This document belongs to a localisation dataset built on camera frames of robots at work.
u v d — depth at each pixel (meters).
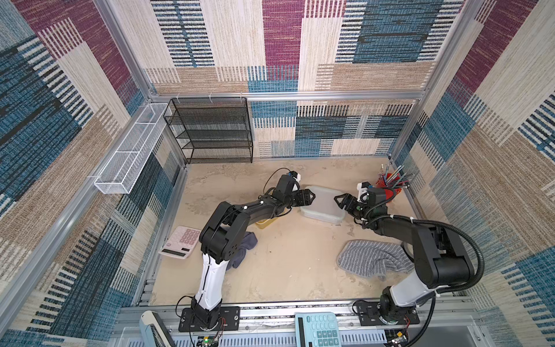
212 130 1.09
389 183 0.98
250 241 0.89
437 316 0.72
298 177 0.91
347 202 0.85
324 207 0.95
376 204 0.74
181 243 0.89
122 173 0.71
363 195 0.84
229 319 0.73
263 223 0.90
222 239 0.53
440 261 0.46
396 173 0.97
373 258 0.85
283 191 0.77
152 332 0.69
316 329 0.70
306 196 0.87
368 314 0.73
